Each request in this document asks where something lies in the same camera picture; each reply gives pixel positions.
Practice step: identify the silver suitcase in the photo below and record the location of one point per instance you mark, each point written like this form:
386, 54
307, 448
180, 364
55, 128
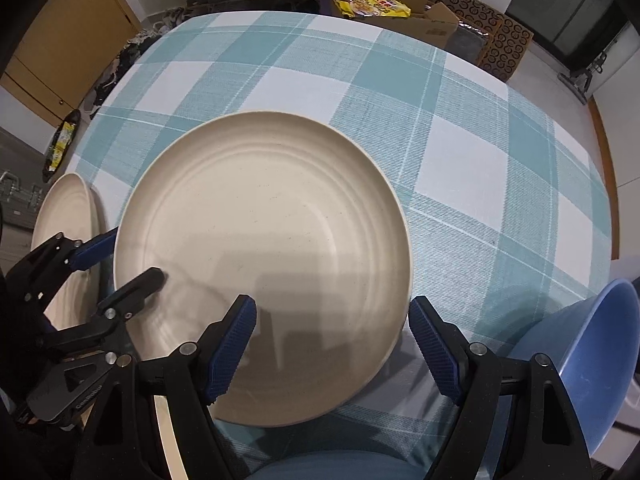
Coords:
20, 200

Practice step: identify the waste bin with yellow wrappers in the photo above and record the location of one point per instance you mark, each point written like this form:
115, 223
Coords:
60, 145

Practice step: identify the tan wooden door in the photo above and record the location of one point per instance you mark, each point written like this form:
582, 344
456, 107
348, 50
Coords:
60, 35

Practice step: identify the dark grey foil sheet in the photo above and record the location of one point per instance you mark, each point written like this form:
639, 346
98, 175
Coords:
467, 40

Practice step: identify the yellow snack packet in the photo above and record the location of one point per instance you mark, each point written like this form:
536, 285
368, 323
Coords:
370, 6

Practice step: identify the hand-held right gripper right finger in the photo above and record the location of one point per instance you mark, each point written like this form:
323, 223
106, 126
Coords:
435, 350

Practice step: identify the open cardboard box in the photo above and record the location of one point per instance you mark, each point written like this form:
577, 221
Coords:
430, 30

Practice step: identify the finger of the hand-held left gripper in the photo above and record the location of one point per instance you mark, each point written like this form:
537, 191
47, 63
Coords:
95, 250
135, 290

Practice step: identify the black-framed glass door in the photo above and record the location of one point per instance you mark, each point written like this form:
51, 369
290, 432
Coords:
560, 5

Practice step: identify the beige round plate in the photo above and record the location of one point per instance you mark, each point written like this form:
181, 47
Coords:
260, 210
65, 210
165, 440

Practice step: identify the grey stick vacuum cleaner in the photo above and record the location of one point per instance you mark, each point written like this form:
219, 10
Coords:
575, 82

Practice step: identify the pile of dark shoes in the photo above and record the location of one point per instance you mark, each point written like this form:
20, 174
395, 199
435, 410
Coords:
132, 50

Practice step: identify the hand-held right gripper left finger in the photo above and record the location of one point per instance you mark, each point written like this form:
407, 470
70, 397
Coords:
232, 350

